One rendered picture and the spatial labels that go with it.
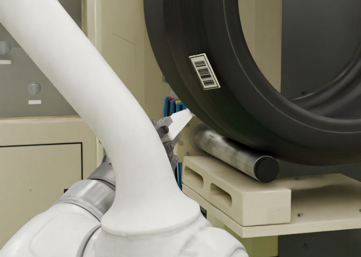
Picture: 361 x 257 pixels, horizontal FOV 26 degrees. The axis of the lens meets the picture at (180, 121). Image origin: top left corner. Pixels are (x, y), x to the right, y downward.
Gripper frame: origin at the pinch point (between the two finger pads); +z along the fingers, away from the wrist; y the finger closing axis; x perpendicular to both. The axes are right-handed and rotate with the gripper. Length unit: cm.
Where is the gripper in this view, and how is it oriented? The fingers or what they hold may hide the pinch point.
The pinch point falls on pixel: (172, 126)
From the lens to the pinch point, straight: 113.0
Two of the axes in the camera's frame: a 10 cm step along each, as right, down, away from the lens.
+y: 4.8, 8.4, 2.6
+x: 7.7, -2.6, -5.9
